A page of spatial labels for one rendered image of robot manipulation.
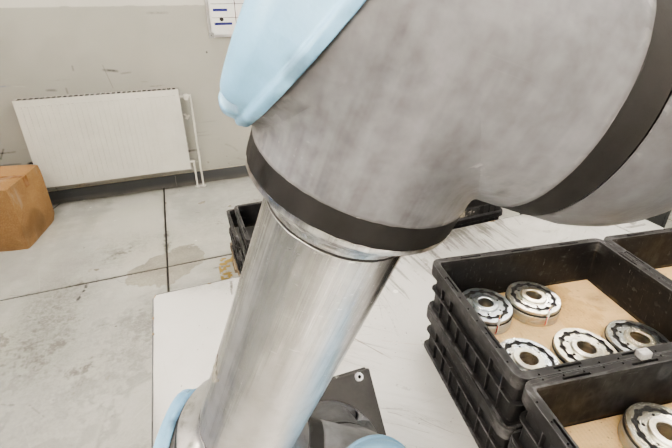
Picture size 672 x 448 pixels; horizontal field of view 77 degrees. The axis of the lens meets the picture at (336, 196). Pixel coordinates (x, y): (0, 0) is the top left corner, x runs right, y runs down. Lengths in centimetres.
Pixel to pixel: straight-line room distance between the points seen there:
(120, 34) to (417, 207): 323
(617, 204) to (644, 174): 2
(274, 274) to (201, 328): 86
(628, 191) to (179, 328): 101
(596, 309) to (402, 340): 40
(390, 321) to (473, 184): 90
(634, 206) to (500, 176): 5
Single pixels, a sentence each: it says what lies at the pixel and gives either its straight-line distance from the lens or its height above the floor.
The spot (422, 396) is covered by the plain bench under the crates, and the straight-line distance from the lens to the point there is 93.
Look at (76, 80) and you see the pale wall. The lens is 343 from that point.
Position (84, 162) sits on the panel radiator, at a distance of 346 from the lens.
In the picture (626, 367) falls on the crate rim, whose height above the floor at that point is 93.
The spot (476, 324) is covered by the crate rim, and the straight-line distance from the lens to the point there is 75.
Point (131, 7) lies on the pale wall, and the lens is 334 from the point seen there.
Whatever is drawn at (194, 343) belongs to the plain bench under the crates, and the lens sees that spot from 105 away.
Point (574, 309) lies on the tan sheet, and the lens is 101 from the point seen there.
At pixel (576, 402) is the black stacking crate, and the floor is 88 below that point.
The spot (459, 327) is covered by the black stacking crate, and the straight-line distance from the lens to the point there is 82.
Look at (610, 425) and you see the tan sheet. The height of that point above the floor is 83.
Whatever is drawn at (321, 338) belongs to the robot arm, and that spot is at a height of 124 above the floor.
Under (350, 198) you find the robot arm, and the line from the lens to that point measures 16.
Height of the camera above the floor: 142
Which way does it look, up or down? 26 degrees down
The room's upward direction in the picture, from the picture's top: straight up
